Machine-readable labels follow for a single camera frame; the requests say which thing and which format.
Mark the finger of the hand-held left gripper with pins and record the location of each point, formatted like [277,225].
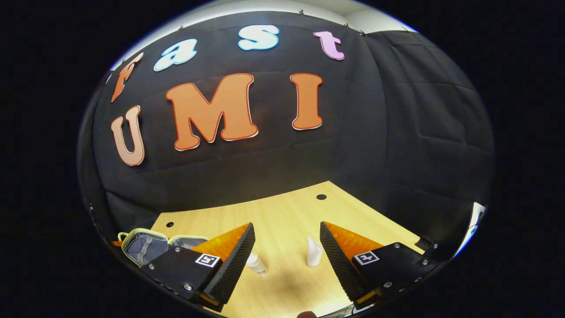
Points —
[116,243]

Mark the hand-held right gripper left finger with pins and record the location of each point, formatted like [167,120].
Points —
[236,260]

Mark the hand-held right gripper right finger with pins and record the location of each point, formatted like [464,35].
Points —
[337,260]

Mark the white foam pump bottle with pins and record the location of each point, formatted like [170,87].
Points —
[257,264]

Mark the white squeeze tube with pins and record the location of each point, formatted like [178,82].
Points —
[314,254]

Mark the white suitcase with yellow trim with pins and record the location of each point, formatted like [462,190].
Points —
[145,247]

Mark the white panel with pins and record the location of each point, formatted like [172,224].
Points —
[474,223]

